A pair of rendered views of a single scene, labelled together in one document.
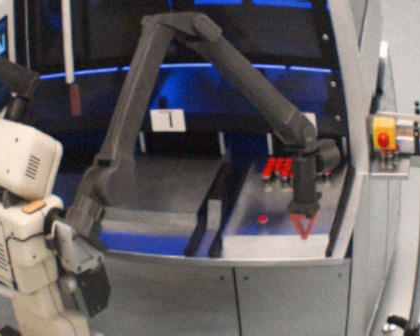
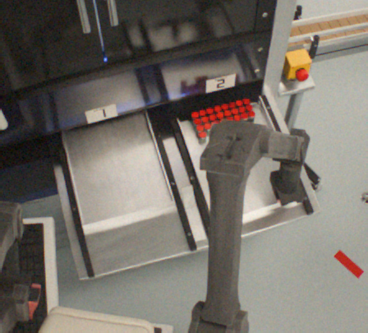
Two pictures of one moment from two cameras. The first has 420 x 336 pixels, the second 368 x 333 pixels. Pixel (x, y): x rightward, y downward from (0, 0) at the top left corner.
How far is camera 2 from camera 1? 1.97 m
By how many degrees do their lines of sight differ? 40
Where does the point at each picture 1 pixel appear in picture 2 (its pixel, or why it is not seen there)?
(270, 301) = not seen: hidden behind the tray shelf
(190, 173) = (124, 140)
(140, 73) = (234, 240)
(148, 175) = (90, 154)
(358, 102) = (281, 54)
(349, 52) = (287, 20)
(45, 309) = not seen: outside the picture
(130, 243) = (133, 252)
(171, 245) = (169, 240)
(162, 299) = not seen: hidden behind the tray
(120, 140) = (232, 305)
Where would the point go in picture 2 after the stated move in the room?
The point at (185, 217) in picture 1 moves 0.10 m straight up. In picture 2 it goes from (164, 205) to (163, 191)
